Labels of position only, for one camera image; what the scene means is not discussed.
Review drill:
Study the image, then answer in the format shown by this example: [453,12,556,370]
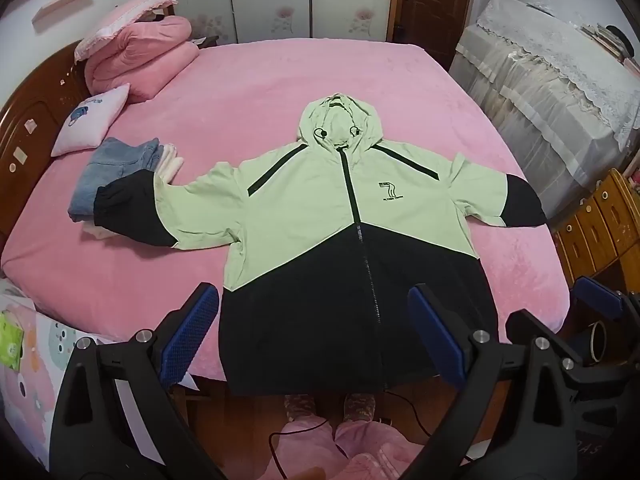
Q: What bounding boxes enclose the folded cream clothes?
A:
[82,144,186,241]

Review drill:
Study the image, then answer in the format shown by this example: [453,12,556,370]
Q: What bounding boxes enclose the wooden drawer cabinet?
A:
[552,167,640,291]

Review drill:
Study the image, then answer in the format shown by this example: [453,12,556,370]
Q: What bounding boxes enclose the pink wall shelf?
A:
[31,0,101,25]

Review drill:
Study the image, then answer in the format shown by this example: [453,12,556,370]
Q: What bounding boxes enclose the green tissue packet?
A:
[0,312,26,372]

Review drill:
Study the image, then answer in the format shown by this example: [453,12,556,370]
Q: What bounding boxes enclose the pink bed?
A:
[0,40,571,391]

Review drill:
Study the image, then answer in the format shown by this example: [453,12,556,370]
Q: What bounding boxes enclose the patterned slipper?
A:
[342,392,376,426]
[284,394,314,424]

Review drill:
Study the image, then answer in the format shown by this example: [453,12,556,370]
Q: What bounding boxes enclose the white printed pillow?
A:
[50,84,132,157]

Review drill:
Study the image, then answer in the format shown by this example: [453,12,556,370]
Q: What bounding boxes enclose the person's pink pajama legs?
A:
[277,417,426,480]

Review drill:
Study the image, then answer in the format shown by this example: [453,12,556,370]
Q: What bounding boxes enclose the folded blue jeans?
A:
[70,137,163,223]

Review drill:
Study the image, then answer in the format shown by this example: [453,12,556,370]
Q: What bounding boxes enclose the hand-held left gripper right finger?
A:
[407,284,596,480]

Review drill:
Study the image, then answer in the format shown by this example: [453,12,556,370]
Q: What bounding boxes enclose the white lace cloth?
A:
[475,0,640,151]

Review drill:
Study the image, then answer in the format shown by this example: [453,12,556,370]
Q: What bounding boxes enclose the light green t-shirt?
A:
[92,92,548,397]

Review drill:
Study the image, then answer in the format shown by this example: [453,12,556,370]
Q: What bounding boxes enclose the brown wooden headboard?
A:
[0,40,93,241]

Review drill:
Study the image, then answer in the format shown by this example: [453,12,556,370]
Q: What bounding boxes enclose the pink lace-trimmed pillow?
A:
[74,0,175,61]

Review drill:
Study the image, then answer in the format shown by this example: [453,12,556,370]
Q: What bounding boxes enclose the brown wooden door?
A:
[385,0,476,68]

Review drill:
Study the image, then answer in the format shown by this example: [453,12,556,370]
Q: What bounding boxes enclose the printed blanket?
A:
[0,280,201,480]

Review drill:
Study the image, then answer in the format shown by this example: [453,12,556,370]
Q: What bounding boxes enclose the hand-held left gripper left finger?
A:
[49,281,226,480]

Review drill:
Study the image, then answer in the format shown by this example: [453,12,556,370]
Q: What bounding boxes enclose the beige covered furniture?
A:
[447,0,640,221]

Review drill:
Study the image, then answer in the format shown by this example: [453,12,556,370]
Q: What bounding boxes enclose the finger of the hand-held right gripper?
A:
[571,276,640,323]
[505,309,640,411]

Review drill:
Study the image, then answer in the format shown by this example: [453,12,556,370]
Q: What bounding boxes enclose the person in pink trousers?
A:
[268,392,476,480]

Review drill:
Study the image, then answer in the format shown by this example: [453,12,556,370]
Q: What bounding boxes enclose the pink pillows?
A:
[84,16,200,105]

